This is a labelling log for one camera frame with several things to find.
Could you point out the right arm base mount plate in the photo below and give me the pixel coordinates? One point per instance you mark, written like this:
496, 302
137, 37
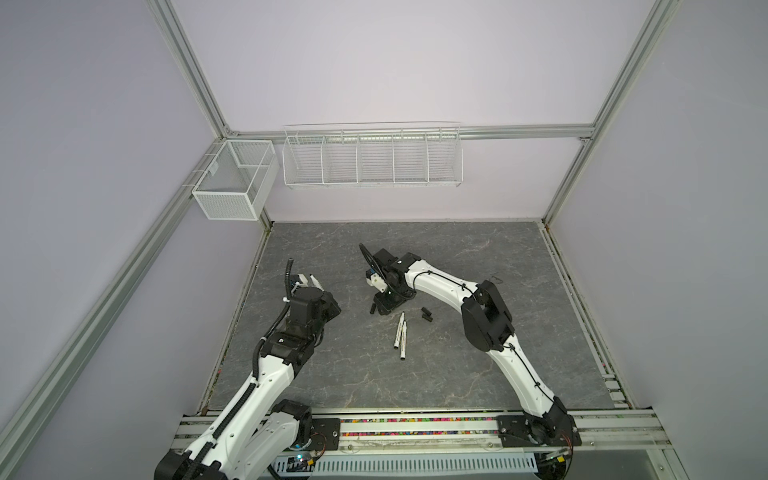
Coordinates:
552, 430

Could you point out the small white mesh basket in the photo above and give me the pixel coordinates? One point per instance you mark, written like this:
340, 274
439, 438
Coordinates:
236, 183

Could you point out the black marker pen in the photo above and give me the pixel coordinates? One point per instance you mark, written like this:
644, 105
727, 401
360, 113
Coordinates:
399, 331
403, 341

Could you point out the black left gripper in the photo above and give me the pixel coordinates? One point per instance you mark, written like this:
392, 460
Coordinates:
331, 308

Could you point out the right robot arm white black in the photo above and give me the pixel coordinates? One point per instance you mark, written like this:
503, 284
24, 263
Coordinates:
488, 326

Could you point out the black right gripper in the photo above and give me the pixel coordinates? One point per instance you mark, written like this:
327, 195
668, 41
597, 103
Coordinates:
384, 306

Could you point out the white slotted cable duct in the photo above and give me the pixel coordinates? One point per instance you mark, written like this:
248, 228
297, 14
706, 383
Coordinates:
401, 466

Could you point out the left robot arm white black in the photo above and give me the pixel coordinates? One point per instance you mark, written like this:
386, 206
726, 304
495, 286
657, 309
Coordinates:
255, 426

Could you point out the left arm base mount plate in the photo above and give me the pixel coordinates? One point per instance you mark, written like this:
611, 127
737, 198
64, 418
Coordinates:
319, 434

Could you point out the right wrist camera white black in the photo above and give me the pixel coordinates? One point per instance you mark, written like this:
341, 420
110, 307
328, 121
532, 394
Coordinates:
376, 281

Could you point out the long white wire basket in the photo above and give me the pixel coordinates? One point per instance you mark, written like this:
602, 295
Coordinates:
385, 154

